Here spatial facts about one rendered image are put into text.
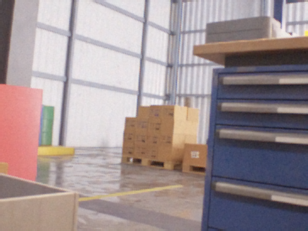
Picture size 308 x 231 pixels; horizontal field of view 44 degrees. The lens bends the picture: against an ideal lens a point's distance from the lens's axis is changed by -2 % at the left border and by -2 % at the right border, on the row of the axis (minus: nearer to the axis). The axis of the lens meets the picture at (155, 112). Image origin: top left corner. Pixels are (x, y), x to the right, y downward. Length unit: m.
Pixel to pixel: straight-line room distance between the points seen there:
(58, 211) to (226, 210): 0.46
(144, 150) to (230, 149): 6.26
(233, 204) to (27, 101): 2.36
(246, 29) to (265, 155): 0.34
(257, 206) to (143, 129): 6.34
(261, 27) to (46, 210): 0.69
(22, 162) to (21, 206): 2.43
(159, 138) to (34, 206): 6.33
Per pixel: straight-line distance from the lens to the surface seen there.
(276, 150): 0.99
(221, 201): 1.07
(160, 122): 7.06
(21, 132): 3.16
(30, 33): 4.32
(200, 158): 6.62
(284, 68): 1.00
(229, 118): 1.05
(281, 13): 1.59
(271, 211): 1.01
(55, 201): 0.80
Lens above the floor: 0.70
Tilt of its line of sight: 2 degrees up
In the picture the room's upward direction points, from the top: 4 degrees clockwise
